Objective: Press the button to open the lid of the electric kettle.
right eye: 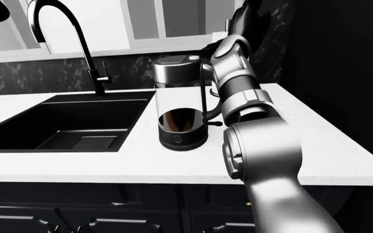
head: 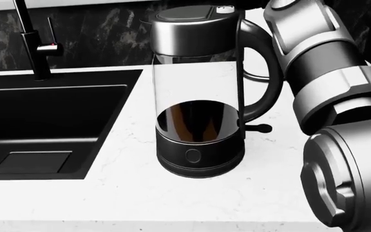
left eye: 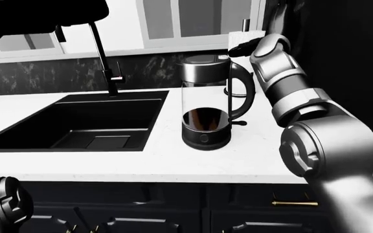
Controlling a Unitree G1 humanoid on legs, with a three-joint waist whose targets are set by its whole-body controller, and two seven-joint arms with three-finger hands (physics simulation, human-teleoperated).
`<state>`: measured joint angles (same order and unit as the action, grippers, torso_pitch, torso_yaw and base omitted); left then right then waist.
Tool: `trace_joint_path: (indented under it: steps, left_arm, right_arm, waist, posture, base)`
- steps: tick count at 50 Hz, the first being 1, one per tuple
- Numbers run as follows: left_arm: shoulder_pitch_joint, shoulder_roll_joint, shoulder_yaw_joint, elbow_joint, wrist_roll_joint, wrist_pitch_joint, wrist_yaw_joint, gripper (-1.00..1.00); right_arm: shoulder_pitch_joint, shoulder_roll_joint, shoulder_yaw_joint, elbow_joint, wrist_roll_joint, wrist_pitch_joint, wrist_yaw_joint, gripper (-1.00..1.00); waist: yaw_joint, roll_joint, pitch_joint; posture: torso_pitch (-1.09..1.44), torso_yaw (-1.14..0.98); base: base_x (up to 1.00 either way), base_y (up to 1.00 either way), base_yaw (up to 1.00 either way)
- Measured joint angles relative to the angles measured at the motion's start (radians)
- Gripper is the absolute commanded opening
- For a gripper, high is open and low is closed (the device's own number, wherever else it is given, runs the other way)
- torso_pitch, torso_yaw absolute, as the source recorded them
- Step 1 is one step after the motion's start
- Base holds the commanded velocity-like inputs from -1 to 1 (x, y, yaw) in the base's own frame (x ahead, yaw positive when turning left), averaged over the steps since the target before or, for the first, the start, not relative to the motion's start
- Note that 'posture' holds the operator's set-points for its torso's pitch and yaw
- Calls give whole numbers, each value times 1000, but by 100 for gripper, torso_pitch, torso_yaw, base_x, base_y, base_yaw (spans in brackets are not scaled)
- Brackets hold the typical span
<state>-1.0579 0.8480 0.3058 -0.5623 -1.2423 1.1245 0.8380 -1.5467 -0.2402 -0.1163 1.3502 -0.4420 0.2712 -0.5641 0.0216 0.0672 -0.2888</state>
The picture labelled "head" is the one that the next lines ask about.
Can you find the white kettle lid button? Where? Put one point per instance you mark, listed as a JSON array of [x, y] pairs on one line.
[[225, 9]]

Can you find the black kitchen sink basin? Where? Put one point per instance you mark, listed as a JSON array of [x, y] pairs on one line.
[[53, 116]]

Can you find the black kitchen faucet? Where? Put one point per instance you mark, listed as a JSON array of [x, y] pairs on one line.
[[40, 48]]

